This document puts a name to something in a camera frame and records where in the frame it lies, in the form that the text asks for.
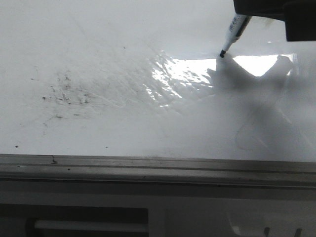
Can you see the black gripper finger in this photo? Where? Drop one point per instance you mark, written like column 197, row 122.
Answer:
column 300, row 20
column 276, row 9

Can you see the white black whiteboard marker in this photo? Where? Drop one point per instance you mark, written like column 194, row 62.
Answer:
column 235, row 30

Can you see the white cabinet under whiteboard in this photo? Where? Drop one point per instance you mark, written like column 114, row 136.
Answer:
column 74, row 209

